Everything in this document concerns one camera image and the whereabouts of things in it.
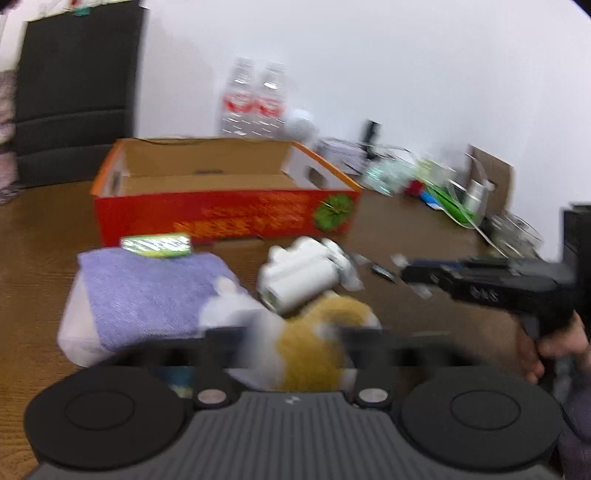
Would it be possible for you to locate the yellow white plush toy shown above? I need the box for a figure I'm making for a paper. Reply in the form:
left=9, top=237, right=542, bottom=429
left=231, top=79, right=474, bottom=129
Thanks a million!
left=197, top=277, right=382, bottom=392

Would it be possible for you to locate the small black wrapper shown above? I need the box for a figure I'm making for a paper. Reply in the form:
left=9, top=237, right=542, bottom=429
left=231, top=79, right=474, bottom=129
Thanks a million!
left=370, top=263, right=397, bottom=283

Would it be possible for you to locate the purple towel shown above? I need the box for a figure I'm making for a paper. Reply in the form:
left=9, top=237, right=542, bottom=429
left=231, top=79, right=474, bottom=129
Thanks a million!
left=78, top=248, right=246, bottom=352

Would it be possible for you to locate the white water filter device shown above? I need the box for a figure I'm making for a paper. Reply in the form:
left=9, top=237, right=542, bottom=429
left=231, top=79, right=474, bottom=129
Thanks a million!
left=256, top=237, right=363, bottom=315

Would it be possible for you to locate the white tissue pack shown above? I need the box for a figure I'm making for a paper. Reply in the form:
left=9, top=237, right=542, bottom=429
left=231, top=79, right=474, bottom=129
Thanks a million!
left=57, top=270, right=114, bottom=368

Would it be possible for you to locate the purple sleeve forearm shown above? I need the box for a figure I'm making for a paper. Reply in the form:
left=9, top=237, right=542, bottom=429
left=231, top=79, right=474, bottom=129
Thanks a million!
left=555, top=348, right=590, bottom=479

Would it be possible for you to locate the person's right hand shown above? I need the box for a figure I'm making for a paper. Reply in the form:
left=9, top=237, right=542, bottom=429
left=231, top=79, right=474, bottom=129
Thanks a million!
left=516, top=313, right=590, bottom=384

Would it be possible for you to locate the clear glass cup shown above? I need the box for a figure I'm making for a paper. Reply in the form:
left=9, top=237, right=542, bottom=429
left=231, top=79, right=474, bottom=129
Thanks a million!
left=491, top=212, right=543, bottom=258

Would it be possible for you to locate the white spray bottle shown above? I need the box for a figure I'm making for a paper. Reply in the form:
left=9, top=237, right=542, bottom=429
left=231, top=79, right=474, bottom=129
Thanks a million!
left=463, top=179, right=488, bottom=215

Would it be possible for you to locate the brown cardboard piece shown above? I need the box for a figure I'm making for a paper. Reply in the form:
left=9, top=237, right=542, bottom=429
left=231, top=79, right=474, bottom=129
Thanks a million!
left=467, top=145, right=514, bottom=217

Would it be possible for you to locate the green plastic packet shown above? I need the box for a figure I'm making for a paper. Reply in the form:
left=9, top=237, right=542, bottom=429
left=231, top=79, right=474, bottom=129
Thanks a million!
left=426, top=182, right=476, bottom=230

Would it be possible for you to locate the red orange cardboard box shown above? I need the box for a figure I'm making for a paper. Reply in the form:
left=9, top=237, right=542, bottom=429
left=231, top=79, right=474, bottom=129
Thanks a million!
left=91, top=137, right=363, bottom=247

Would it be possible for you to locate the red small object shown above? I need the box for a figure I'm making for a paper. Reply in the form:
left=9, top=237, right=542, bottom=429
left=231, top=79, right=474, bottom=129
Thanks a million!
left=405, top=179, right=425, bottom=198

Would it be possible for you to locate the teal crumpled plastic bag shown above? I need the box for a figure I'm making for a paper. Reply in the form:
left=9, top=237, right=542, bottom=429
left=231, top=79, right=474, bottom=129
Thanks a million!
left=362, top=158, right=415, bottom=196

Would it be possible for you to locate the right water bottle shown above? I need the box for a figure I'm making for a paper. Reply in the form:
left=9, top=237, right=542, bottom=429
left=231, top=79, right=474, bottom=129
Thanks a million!
left=252, top=63, right=286, bottom=139

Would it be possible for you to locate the water bottle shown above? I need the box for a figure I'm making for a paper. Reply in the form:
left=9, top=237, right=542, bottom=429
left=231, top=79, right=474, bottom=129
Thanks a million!
left=252, top=63, right=286, bottom=139
left=219, top=58, right=254, bottom=138

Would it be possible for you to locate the white round speaker robot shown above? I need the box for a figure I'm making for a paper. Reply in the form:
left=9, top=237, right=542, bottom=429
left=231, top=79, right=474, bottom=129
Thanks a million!
left=283, top=108, right=318, bottom=147

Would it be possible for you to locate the left water bottle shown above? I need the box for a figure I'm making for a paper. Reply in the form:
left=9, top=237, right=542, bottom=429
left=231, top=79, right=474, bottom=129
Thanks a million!
left=219, top=58, right=254, bottom=138

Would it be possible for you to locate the patterned flower vase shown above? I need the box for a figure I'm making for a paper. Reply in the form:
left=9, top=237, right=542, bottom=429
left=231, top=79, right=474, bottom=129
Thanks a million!
left=0, top=70, right=19, bottom=205

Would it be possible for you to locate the black paper bag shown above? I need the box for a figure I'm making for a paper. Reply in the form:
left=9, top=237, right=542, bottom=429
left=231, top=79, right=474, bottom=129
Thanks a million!
left=13, top=1, right=146, bottom=187

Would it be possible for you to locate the white cable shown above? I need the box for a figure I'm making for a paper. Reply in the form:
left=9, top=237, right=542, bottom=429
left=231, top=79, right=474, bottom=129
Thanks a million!
left=443, top=184, right=509, bottom=259

